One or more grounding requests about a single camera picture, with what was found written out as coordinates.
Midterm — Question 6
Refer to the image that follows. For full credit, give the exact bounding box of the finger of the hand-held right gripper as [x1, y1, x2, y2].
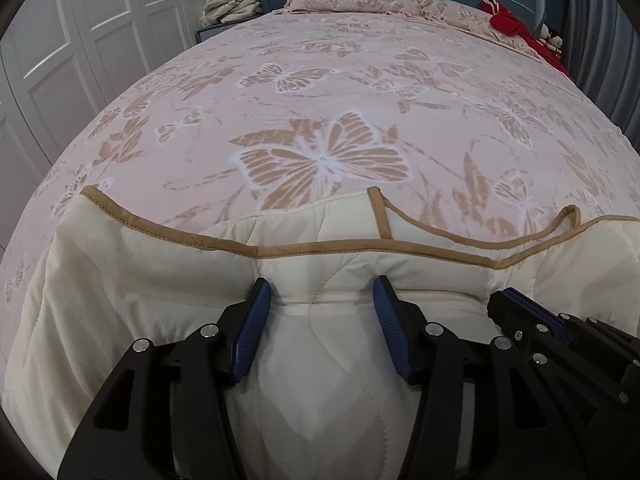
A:
[487, 291, 542, 357]
[502, 287, 569, 342]

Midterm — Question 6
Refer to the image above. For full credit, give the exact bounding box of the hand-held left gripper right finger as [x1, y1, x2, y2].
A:
[372, 275, 577, 480]

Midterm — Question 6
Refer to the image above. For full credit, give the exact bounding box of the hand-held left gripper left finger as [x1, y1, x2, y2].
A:
[57, 277, 273, 480]

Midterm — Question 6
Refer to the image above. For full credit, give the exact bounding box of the cream quilted jacket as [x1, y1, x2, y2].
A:
[0, 185, 618, 480]

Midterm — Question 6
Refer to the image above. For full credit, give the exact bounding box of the pink butterfly bedspread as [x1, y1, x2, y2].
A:
[0, 0, 640, 311]

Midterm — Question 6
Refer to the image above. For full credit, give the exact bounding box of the grey curtain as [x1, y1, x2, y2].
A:
[564, 0, 640, 133]

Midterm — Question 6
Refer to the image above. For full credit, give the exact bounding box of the red cloth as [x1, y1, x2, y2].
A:
[481, 0, 567, 70]

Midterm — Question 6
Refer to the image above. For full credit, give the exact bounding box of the grey nightstand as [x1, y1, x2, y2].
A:
[194, 19, 241, 50]

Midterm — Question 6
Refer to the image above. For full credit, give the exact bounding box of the pile of beige cloths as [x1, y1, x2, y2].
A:
[199, 0, 262, 26]

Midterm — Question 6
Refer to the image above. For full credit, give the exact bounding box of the white panelled wardrobe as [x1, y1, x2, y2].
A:
[0, 0, 217, 253]

